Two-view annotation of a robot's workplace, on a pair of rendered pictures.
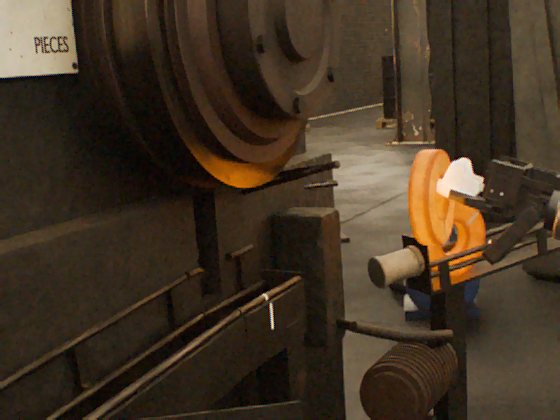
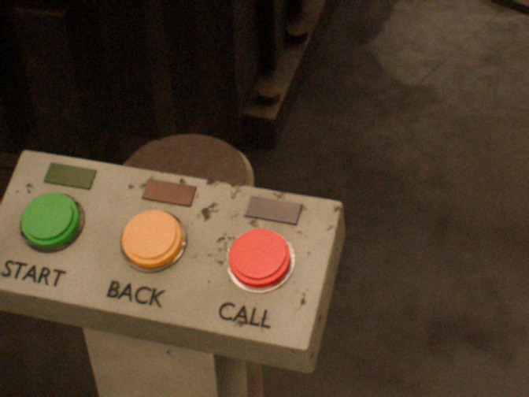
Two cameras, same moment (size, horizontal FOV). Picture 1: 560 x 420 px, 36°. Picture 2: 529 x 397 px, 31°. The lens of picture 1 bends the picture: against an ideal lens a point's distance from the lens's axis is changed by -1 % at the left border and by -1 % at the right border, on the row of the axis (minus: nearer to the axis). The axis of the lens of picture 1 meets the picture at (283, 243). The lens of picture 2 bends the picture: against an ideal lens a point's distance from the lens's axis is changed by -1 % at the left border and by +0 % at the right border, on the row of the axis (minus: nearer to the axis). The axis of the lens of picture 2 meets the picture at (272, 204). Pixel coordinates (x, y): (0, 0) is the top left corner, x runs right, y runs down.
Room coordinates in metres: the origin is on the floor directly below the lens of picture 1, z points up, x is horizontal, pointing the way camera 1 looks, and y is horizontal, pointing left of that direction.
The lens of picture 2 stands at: (1.49, -1.37, 1.05)
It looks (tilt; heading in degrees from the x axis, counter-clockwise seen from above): 43 degrees down; 78
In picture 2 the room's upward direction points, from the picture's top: 1 degrees counter-clockwise
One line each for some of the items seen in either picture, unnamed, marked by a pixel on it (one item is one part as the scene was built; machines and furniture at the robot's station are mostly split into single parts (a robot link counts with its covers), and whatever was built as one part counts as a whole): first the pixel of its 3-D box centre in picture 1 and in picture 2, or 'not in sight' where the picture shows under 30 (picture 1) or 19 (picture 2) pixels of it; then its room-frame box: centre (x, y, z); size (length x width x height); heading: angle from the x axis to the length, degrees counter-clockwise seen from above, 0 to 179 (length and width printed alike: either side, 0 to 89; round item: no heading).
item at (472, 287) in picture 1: (439, 268); not in sight; (3.44, -0.64, 0.17); 0.57 x 0.31 x 0.34; 172
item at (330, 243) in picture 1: (308, 276); not in sight; (1.47, -0.04, 0.68); 0.11 x 0.08 x 0.24; 62
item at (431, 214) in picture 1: (432, 197); not in sight; (1.36, -0.25, 0.82); 0.16 x 0.03 x 0.16; 152
